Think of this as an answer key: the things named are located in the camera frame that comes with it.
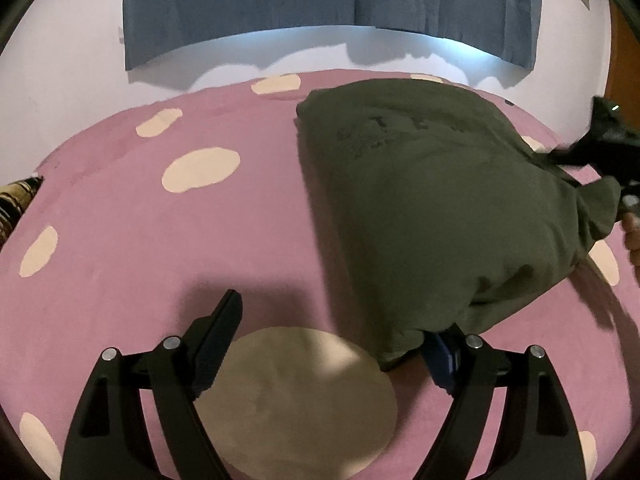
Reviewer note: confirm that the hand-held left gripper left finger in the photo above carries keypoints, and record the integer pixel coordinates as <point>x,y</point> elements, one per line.
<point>220,340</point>

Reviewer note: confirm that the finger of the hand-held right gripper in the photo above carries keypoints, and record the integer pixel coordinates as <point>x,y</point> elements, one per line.
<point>567,154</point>

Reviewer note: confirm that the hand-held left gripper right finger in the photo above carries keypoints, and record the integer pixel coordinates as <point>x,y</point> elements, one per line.
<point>442,360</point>

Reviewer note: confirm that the olive green shirt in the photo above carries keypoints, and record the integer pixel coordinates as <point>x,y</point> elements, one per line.
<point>425,200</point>

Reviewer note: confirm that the person's right hand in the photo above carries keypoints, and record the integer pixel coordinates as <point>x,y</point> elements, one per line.
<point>632,235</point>

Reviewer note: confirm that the brown wooden door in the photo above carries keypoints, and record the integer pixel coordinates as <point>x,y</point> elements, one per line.
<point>625,65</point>

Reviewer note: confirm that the pink blanket with cream dots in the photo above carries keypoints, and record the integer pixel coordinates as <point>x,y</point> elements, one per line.
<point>125,260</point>

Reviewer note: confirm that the brown striped pillow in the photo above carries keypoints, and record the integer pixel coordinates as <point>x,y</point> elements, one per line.
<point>12,205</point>

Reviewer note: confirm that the blue curtain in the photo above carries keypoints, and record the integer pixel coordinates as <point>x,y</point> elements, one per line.
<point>300,0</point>

